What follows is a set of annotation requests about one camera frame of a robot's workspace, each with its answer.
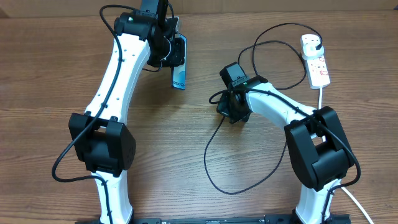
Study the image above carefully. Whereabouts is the white power strip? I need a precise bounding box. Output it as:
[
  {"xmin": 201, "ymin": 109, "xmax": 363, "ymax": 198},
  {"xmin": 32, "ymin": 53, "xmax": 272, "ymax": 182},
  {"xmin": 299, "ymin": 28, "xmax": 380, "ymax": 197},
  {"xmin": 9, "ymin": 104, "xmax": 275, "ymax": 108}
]
[{"xmin": 300, "ymin": 34, "xmax": 330, "ymax": 89}]

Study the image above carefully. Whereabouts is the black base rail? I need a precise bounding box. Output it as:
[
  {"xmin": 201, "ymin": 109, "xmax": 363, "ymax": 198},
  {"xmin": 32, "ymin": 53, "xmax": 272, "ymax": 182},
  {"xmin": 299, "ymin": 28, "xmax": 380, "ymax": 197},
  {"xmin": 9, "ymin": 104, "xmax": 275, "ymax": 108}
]
[{"xmin": 75, "ymin": 215, "xmax": 351, "ymax": 224}]

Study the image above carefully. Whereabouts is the white charger plug adapter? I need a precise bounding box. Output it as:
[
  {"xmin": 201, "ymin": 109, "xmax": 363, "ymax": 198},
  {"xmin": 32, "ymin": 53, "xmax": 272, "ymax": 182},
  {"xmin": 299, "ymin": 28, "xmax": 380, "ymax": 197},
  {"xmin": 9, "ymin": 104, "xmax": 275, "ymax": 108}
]
[{"xmin": 302, "ymin": 44, "xmax": 325, "ymax": 60}]

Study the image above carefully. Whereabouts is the brown cardboard backdrop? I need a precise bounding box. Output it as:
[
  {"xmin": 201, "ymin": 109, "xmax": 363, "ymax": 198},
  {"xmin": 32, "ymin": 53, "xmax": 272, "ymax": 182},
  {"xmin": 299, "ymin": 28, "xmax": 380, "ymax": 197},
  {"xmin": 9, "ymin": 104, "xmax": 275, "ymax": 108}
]
[{"xmin": 1, "ymin": 0, "xmax": 397, "ymax": 18}]

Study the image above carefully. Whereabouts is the black charger cable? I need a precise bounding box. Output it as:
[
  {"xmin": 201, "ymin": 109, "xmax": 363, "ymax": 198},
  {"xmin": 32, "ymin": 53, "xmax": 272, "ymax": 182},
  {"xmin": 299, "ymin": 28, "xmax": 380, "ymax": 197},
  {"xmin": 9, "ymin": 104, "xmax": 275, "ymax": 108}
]
[{"xmin": 203, "ymin": 22, "xmax": 324, "ymax": 196}]

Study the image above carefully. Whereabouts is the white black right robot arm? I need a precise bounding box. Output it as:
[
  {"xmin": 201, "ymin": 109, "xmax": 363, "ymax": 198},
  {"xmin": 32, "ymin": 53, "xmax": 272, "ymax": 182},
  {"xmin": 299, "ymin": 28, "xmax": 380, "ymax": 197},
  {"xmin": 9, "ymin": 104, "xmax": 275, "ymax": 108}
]
[{"xmin": 216, "ymin": 75, "xmax": 361, "ymax": 223}]

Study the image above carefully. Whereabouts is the blue screen smartphone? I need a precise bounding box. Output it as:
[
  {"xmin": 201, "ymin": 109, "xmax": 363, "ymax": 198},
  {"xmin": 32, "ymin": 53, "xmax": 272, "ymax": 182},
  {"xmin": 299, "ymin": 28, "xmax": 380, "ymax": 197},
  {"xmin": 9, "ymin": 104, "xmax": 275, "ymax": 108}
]
[{"xmin": 172, "ymin": 34, "xmax": 187, "ymax": 90}]

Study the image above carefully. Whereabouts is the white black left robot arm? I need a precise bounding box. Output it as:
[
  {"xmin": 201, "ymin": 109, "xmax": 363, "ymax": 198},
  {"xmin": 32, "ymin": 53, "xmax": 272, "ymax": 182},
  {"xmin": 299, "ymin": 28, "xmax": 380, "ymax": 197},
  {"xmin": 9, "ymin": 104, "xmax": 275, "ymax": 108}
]
[{"xmin": 68, "ymin": 11, "xmax": 187, "ymax": 223}]

